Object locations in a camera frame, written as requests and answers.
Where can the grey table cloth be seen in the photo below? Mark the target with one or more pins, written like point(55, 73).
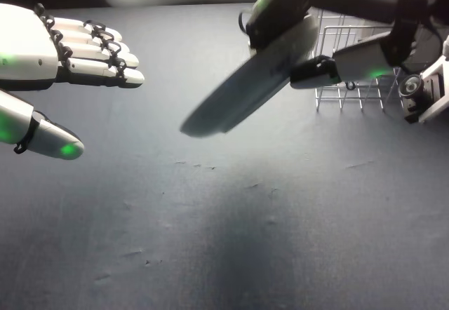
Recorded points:
point(315, 219)

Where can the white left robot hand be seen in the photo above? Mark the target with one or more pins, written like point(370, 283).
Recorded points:
point(28, 54)

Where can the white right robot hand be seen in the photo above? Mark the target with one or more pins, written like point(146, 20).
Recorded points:
point(280, 8)

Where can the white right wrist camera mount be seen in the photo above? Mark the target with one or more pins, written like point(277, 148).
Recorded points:
point(435, 92)

